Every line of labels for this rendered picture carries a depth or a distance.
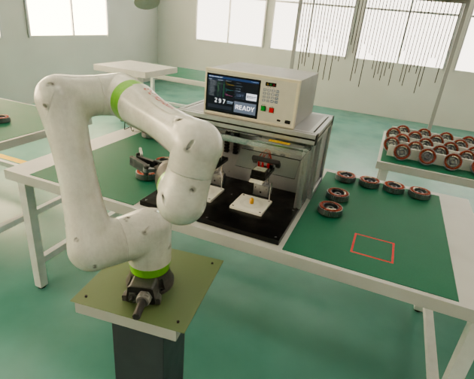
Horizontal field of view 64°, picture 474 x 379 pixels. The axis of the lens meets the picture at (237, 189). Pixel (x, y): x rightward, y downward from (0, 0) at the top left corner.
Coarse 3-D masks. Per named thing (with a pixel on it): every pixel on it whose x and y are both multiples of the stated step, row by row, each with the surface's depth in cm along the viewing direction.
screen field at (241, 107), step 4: (236, 104) 169; (240, 104) 169; (244, 104) 168; (248, 104) 167; (252, 104) 167; (236, 108) 170; (240, 108) 170; (244, 108) 169; (248, 108) 168; (252, 108) 167; (236, 112) 171; (240, 112) 170; (244, 112) 169; (248, 112) 169; (252, 112) 168
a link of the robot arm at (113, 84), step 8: (120, 72) 108; (104, 80) 102; (112, 80) 103; (120, 80) 101; (128, 80) 101; (136, 80) 102; (104, 88) 102; (112, 88) 101; (120, 88) 99; (104, 96) 102; (112, 96) 100; (112, 104) 100; (104, 112) 105; (112, 112) 103
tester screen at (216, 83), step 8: (208, 80) 171; (216, 80) 169; (224, 80) 168; (232, 80) 166; (240, 80) 165; (248, 80) 163; (208, 88) 172; (216, 88) 170; (224, 88) 169; (232, 88) 167; (240, 88) 166; (248, 88) 165; (256, 88) 163; (208, 96) 173; (216, 96) 172; (224, 96) 170; (232, 96) 169; (216, 104) 173; (232, 104) 170; (256, 104) 166; (232, 112) 172
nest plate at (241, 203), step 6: (240, 198) 174; (246, 198) 174; (258, 198) 175; (234, 204) 168; (240, 204) 168; (246, 204) 169; (252, 204) 169; (258, 204) 170; (264, 204) 170; (270, 204) 172; (240, 210) 165; (246, 210) 163; (252, 210) 164; (258, 210) 164; (264, 210) 165
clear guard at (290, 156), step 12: (252, 144) 155; (264, 144) 157; (276, 144) 158; (300, 144) 161; (240, 156) 149; (264, 156) 147; (276, 156) 146; (288, 156) 145; (300, 156) 147; (252, 168) 146; (264, 168) 145; (276, 168) 144; (288, 168) 143
